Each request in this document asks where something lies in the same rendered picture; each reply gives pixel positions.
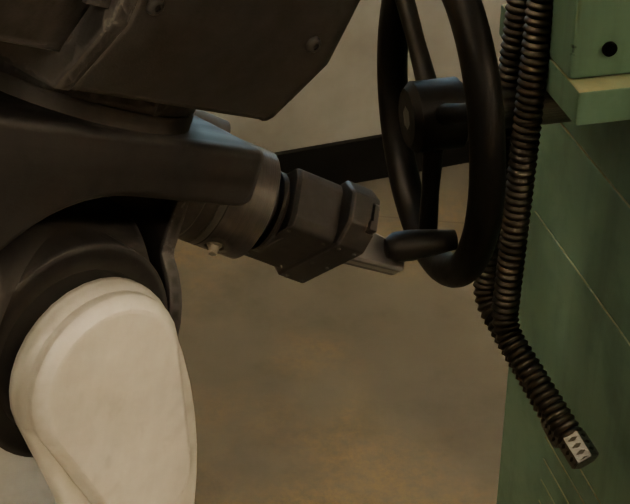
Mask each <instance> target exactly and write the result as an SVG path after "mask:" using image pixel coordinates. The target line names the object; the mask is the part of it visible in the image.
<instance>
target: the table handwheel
mask: <svg viewBox="0 0 630 504"><path fill-rule="evenodd" d="M442 2H443V5H444V7H445V10H446V13H447V16H448V19H449V22H450V25H451V29H452V32H453V36H454V40H455V44H456V48H457V53H458V58H459V63H460V68H461V74H462V80H463V83H462V82H461V81H460V80H459V79H458V78H457V77H445V78H436V74H435V71H434V68H433V64H432V61H431V58H430V54H429V51H428V48H427V45H426V41H425V38H424V34H423V30H422V26H421V22H420V18H419V14H418V10H417V6H416V1H415V0H382V1H381V7H380V15H379V24H378V39H377V86H378V103H379V115H380V125H381V133H382V141H383V148H384V154H385V160H386V166H387V171H388V176H389V181H390V185H391V190H392V194H393V198H394V202H395V205H396V209H397V212H398V216H399V219H400V222H401V225H402V228H403V230H415V229H437V227H438V207H439V190H440V180H441V170H442V161H443V151H444V150H451V149H460V148H463V147H464V146H465V144H466V143H467V142H468V140H469V188H468V201H467V209H466V216H465V222H464V227H463V231H462V235H461V238H460V241H459V244H458V246H457V249H456V251H455V252H454V253H452V252H451V251H448V252H445V253H442V254H439V255H435V256H431V257H427V258H422V259H418V262H419V264H420V265H421V266H422V268H423V269H424V270H425V272H426V273H427V274H428V275H429V276H430V277H431V278H432V279H433V280H435V281H436V282H438V283H439V284H441V285H443V286H446V287H450V288H460V287H464V286H466V285H469V284H471V283H472V282H474V281H475V280H476V279H477V278H478V277H479V276H480V275H481V274H482V273H483V272H484V270H485V269H486V267H487V265H488V263H489V261H490V259H491V257H492V255H493V252H494V250H495V247H496V244H497V240H498V236H499V232H500V227H501V222H502V216H503V209H504V200H505V187H506V129H509V128H512V127H511V126H512V124H513V123H514V121H513V119H512V118H513V116H514V115H515V114H514V112H513V111H514V109H515V108H516V107H515V105H514V103H515V101H516V100H517V99H516V98H515V95H516V93H517V91H516V88H507V87H501V80H500V74H499V68H498V62H497V57H496V52H495V47H494V42H493V38H492V34H491V30H490V26H489V22H488V19H487V16H486V12H485V9H484V6H483V3H482V0H442ZM408 50H409V54H410V59H411V63H412V68H413V72H414V76H415V81H409V82H408ZM544 96H545V100H544V102H543V104H544V108H543V109H542V111H543V116H542V117H541V118H542V120H543V121H542V123H541V125H545V124H554V123H563V122H572V121H571V120H570V118H569V117H568V116H567V115H566V114H565V112H564V111H563V110H562V109H561V108H560V107H559V105H558V104H557V103H556V102H555V101H554V99H553V98H552V97H551V96H550V95H549V93H548V92H547V91H546V93H545V94H544ZM415 153H423V155H422V184H421V179H420V175H419V171H418V166H417V161H416V156H415Z"/></svg>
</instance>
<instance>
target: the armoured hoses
mask: <svg viewBox="0 0 630 504"><path fill-rule="evenodd" d="M506 2H507V4H506V6H505V9H506V10H507V11H506V12H505V14H504V16H505V20H504V21H503V24H504V25H505V26H504V27H503V29H502V31H503V32H504V34H503V35H502V37H501V38H502V40H503V41H502V43H501V44H500V45H501V47H502V49H501V50H500V54H501V56H500V58H499V61H500V64H499V65H498V68H499V74H500V80H501V87H507V88H516V91H517V93H516V95H515V98H516V99H517V100H516V101H515V103H514V105H515V107H516V108H515V109H514V111H513V112H514V114H515V115H514V116H513V118H512V119H513V121H514V123H513V124H512V126H511V127H512V128H509V129H506V187H505V200H504V209H503V216H502V222H501V227H500V232H499V236H498V240H497V244H496V247H495V250H494V252H493V255H492V257H491V259H490V261H489V263H488V265H487V267H486V269H485V270H484V272H483V273H482V274H481V275H480V276H479V277H478V278H477V279H476V280H475V281H474V283H473V286H474V287H475V288H476V289H475V290H474V292H473V293H474V295H475V296H476V299H475V302H476V303H477V304H478V308H477V310H478V311H479V312H481V318H482V319H484V320H485V321H484V324H485V325H487V326H488V330H489V331H490V332H491V336H492V337H494V338H495V340H494V342H495V343H497V344H498V348H499V349H500V350H502V352H501V354H502V355H504V356H505V361H507V362H509V364H508V367H510V368H512V373H513V374H515V375H516V376H515V379H517V380H518V381H519V385H520V386H522V387H523V388H522V391H523V392H525V393H526V398H528V399H530V401H529V404H531V405H533V410H534V411H536V412H537V417H539V418H541V419H540V423H541V426H542V428H543V430H544V432H545V433H546V435H547V437H548V439H549V441H550V442H551V444H552V446H553V448H560V450H561V452H562V453H563V455H564V456H565V458H566V460H567V461H568V463H569V465H570V466H571V468H572V469H581V468H583V467H585V466H587V465H588V464H590V463H592V462H593V461H594V460H595V459H596V458H597V457H598V454H599V452H598V451H597V449H596V448H595V446H594V444H593V443H592V441H591V440H590V438H589V436H588V435H587V433H586V432H585V431H583V428H581V427H579V426H578V425H579V422H578V421H576V420H574V419H575V416H574V415H572V414H570V413H571V409H569V408H567V407H566V406H567V403H566V402H564V401H562V400H563V396H561V395H558V394H559V390H557V389H555V384H554V383H552V382H551V378H550V377H549V376H547V371H545V370H543V365H542V364H540V363H539V362H540V359H538V358H536V353H534V352H532V347H531V346H529V345H528V341H527V340H525V339H524V338H525V335H522V334H521V333H522V331H523V330H521V329H519V327H520V324H519V323H517V322H518V321H519V320H520V319H519V318H518V316H519V313H518V311H519V309H520V307H519V305H520V302H521V301H520V300H519V299H520V297H521V293H520V292H521V290H522V287H521V285H522V283H523V281H522V279H523V276H524V275H523V271H524V269H525V268H524V264H525V260H524V259H525V257H526V254H525V252H526V250H527V247H526V245H527V243H528V241H527V238H528V235H529V234H528V231H529V228H530V227H529V226H528V225H529V223H530V219H529V218H530V216H531V212H530V210H531V209H532V206H531V203H532V201H533V199H532V196H533V194H534V192H533V189H534V186H535V185H534V184H533V183H534V181H535V179H536V178H535V177H534V175H535V174H536V170H535V168H536V166H537V163H536V161H537V159H538V156H537V153H538V151H539V149H538V146H539V144H540V142H539V138H540V136H541V134H540V133H539V132H540V131H541V129H542V127H541V126H540V125H541V123H542V121H543V120H542V118H541V117H542V116H543V111H542V109H543V108H544V104H543V102H544V100H545V96H544V94H545V93H546V89H545V88H544V87H545V86H546V85H547V84H546V81H545V80H546V79H547V74H546V72H547V71H548V68H547V64H548V63H549V60H548V57H549V55H550V54H549V51H548V50H549V49H550V44H549V42H550V40H551V39H550V33H551V28H550V26H551V25H552V23H551V18H552V12H551V11H552V9H553V6H552V2H553V0H506Z"/></svg>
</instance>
